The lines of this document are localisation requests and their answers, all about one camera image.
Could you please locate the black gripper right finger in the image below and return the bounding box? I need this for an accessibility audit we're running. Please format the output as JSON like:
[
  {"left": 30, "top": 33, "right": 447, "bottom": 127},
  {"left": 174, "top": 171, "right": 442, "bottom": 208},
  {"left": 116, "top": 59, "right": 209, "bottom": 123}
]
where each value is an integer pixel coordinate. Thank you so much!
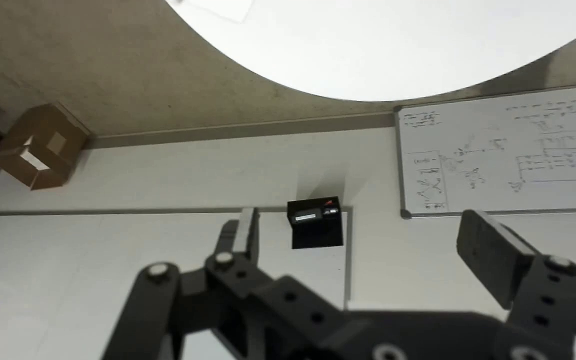
[{"left": 456, "top": 208, "right": 576, "bottom": 360}]

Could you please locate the small whiteboard with diagrams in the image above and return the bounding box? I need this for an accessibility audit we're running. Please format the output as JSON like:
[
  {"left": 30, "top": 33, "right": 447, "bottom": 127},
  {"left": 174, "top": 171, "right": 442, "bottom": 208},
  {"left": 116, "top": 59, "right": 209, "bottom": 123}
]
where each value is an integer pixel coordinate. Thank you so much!
[{"left": 394, "top": 82, "right": 576, "bottom": 223}]

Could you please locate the brown cardboard box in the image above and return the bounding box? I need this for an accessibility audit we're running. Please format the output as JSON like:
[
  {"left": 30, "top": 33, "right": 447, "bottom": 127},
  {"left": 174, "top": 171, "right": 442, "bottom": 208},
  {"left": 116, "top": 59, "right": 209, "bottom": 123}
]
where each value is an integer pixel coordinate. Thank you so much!
[{"left": 0, "top": 103, "right": 95, "bottom": 193}]

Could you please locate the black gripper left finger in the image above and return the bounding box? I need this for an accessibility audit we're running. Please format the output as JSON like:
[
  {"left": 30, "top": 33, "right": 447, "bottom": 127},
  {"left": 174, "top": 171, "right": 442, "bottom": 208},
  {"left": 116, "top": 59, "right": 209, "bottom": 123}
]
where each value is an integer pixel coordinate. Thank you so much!
[{"left": 100, "top": 207, "right": 344, "bottom": 360}]

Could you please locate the white cloth with blue stripes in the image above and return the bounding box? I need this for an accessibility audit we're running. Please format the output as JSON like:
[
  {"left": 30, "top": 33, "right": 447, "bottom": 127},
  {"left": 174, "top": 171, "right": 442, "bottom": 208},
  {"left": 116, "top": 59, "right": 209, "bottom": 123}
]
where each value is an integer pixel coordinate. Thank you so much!
[{"left": 166, "top": 0, "right": 258, "bottom": 27}]

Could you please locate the black marker holder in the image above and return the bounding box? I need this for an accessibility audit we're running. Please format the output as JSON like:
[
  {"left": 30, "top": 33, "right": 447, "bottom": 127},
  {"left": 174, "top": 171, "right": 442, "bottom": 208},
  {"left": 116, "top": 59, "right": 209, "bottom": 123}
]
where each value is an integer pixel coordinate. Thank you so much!
[{"left": 283, "top": 197, "right": 347, "bottom": 253}]

